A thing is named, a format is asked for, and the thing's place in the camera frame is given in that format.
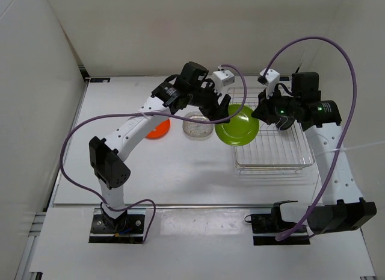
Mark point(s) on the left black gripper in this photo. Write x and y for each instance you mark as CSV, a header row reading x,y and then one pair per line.
x,y
215,111

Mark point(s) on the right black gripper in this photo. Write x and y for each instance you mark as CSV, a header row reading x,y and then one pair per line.
x,y
263,111

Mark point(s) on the black plate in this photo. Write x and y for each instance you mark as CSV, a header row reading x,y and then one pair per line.
x,y
284,123

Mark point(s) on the green plate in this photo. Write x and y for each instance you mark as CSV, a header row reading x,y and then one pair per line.
x,y
241,130

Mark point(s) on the clear glass plate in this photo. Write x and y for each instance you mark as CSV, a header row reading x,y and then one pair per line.
x,y
197,131

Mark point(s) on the orange plate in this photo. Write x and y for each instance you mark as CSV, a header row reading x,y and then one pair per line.
x,y
161,130

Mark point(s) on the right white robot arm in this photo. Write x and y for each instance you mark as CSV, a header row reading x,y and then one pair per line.
x,y
341,207

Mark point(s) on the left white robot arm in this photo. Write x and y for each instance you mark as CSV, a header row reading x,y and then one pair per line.
x,y
108,155

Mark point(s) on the white zip tie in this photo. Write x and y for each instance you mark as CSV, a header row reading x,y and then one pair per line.
x,y
344,149

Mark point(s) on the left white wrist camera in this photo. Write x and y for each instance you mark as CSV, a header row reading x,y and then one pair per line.
x,y
222,78

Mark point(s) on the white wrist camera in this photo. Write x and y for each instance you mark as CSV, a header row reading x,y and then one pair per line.
x,y
269,78
222,78

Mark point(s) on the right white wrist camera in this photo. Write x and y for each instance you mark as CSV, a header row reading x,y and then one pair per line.
x,y
269,78

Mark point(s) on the wire dish rack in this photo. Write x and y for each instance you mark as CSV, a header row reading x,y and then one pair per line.
x,y
274,149

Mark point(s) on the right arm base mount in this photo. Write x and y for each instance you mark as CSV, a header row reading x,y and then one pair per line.
x,y
265,228

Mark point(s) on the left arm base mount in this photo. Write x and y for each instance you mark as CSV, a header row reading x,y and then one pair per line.
x,y
126,229

